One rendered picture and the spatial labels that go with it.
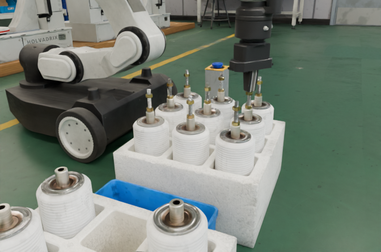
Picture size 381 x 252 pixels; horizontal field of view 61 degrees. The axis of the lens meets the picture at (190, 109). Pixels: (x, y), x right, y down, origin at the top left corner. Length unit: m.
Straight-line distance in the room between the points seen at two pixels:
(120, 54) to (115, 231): 0.69
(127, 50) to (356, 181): 0.88
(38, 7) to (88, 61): 1.84
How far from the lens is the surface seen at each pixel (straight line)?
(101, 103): 1.19
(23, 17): 3.11
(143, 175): 0.86
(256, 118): 0.89
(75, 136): 1.22
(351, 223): 0.99
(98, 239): 0.67
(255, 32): 0.78
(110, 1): 1.25
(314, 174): 1.16
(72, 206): 0.62
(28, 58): 1.61
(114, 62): 1.23
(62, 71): 1.43
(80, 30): 3.60
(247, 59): 0.80
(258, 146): 0.88
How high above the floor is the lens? 0.59
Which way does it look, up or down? 21 degrees down
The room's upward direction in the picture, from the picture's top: 1 degrees counter-clockwise
